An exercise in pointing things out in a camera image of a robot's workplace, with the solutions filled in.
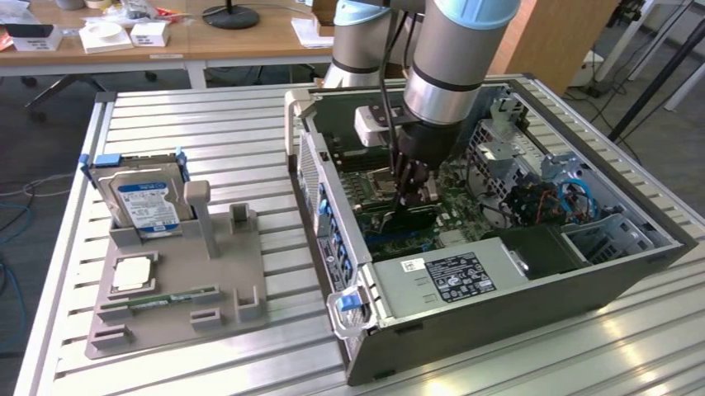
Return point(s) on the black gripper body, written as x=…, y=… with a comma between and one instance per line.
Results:
x=425, y=142

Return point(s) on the GPU card with metal bracket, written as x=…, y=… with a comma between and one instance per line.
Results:
x=409, y=222

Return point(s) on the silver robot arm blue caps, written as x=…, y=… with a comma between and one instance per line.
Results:
x=451, y=53

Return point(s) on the CPU socket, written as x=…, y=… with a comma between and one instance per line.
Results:
x=381, y=181

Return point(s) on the green motherboard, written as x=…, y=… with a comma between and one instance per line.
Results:
x=462, y=206

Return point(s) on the perforated metal drive cage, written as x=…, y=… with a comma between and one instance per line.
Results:
x=500, y=173

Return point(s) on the long blue expansion slot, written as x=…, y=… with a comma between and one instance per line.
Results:
x=396, y=240

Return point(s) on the silver chipset heatsink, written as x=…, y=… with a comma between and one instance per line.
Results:
x=454, y=240

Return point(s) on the grey power supply unit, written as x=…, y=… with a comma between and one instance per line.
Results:
x=401, y=288

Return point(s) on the blue case latch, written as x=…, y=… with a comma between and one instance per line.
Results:
x=347, y=305

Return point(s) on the white paper stack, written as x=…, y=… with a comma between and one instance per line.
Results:
x=311, y=35

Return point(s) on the wooden cabinet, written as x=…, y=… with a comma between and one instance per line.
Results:
x=567, y=41

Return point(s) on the brown cardboard box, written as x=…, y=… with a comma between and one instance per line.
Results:
x=321, y=14

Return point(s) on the metal disk bay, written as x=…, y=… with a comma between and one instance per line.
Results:
x=622, y=235

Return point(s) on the open dark PC case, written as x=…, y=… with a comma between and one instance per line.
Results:
x=495, y=330

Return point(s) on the wooden desk white legs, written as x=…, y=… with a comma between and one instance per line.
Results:
x=231, y=41

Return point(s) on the black stand pole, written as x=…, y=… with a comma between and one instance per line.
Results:
x=655, y=86

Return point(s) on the grey printed parts rack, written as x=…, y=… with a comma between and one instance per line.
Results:
x=181, y=268

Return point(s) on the black round lamp base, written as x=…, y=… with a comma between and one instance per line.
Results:
x=231, y=18

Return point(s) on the white paper label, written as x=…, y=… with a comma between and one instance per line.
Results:
x=164, y=55

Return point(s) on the green RAM stick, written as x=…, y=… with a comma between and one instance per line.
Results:
x=164, y=299

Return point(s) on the hard disk drive blue label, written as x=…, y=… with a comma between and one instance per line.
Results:
x=104, y=160

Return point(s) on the silver CPU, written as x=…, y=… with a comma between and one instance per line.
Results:
x=132, y=272

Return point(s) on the small white labelled box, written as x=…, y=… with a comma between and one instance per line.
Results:
x=148, y=35

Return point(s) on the clear plastic bag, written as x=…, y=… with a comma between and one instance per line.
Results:
x=137, y=10

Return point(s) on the white box round insert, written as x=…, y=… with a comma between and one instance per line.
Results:
x=104, y=41

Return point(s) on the black chair base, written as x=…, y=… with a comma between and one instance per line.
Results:
x=41, y=99

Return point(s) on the tape roll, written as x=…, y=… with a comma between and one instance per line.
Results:
x=98, y=3

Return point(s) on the white box black print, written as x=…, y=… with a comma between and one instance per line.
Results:
x=38, y=44

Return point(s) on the grey cup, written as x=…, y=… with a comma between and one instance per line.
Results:
x=68, y=4

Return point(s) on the black flat device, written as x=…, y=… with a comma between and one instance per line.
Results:
x=26, y=31

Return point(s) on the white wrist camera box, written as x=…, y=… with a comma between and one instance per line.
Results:
x=368, y=130

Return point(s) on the white table frame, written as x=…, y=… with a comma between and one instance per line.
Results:
x=682, y=88

